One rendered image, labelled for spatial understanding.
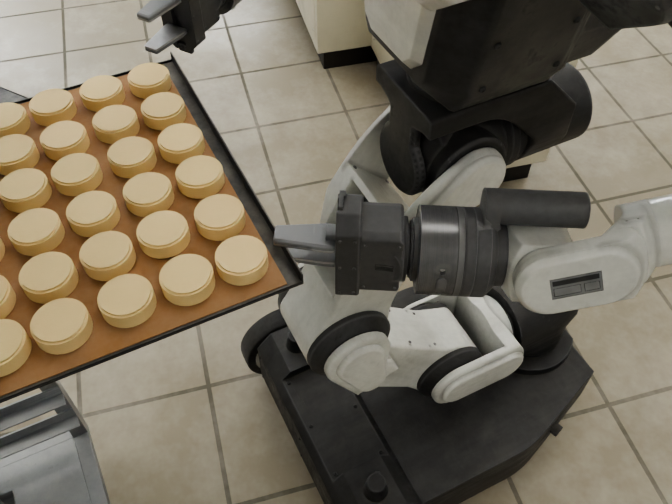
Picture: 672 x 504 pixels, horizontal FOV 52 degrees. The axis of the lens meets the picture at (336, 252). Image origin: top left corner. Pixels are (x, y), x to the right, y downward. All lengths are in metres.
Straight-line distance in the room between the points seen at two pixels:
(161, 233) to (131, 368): 1.10
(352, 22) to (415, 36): 1.70
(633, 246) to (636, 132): 1.82
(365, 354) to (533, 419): 0.55
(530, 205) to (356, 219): 0.16
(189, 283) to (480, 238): 0.27
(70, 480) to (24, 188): 0.85
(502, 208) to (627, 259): 0.12
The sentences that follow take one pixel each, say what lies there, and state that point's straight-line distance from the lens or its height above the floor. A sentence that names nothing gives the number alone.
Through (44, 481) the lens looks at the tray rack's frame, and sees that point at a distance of 1.53.
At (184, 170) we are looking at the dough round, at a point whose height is 0.97.
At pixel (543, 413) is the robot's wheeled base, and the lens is 1.52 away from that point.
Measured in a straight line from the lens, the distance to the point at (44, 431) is 1.49.
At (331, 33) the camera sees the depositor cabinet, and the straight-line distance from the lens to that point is 2.43.
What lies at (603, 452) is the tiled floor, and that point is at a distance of 1.71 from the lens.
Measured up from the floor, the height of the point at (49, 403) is 0.32.
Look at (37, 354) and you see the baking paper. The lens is 0.67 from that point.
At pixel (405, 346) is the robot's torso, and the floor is 0.44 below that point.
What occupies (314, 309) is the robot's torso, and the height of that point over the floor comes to 0.62.
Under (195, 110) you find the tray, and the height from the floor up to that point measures 0.95.
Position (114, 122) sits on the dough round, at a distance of 0.83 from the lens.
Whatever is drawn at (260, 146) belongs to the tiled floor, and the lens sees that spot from 2.23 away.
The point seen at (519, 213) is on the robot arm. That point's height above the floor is 1.01.
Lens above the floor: 1.48
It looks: 51 degrees down
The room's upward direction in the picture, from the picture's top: straight up
